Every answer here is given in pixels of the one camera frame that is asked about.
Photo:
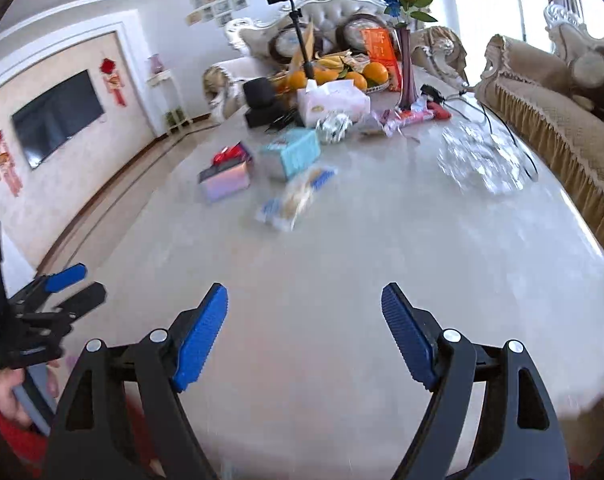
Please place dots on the oranges fruit bowl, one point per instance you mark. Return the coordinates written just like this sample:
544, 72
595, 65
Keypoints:
329, 68

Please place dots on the black camera tripod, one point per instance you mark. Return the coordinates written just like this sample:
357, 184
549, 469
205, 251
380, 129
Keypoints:
295, 15

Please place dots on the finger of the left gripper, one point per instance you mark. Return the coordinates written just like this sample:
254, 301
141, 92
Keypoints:
61, 309
51, 282

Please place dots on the blue white snack bag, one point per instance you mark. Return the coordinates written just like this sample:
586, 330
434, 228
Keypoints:
282, 211

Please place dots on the red sweater sleeve left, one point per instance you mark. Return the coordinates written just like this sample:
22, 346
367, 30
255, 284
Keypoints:
23, 446

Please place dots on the ornate white armchair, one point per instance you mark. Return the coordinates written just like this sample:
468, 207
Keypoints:
266, 48

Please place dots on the red blue wrapper pack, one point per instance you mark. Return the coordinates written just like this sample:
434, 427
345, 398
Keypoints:
237, 151

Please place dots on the red wall ornament right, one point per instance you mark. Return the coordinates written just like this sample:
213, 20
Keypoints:
112, 80

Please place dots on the red wall ornament left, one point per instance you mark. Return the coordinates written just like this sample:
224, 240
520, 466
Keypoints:
7, 169

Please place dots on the grey box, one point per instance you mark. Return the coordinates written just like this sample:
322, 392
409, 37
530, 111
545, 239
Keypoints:
224, 179

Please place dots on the red white snack bag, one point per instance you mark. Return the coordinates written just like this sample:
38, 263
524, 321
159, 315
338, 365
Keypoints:
394, 121

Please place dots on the teal bear box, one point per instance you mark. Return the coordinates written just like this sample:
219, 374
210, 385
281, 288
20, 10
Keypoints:
290, 153

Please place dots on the red wall ornament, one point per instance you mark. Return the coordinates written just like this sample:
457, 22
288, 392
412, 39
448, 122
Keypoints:
7, 169
112, 80

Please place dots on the crumpled silver paper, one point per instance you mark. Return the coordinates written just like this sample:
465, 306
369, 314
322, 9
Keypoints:
333, 128

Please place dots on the glass crystal tray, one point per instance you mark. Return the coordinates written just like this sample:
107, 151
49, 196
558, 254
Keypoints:
478, 158

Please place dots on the white side stand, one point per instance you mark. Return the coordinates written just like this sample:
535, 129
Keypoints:
166, 91

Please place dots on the orange red card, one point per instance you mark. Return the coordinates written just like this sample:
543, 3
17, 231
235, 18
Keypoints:
381, 50

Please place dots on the black box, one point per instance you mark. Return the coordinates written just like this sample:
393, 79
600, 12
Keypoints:
264, 107

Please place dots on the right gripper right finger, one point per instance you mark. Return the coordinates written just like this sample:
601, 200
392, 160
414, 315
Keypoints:
489, 416

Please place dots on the left hand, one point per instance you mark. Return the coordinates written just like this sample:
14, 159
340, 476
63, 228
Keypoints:
16, 397

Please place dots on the purple glass vase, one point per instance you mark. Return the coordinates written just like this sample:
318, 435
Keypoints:
408, 92

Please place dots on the beige sofa right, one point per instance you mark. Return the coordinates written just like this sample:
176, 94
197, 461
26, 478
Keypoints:
529, 89

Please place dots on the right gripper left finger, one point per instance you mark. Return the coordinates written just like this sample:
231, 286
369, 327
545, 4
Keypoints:
92, 437

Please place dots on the wall mounted television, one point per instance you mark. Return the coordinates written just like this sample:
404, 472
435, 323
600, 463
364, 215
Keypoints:
47, 122

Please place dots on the pink tissue pack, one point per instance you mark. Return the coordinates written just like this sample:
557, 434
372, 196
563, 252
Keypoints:
340, 96

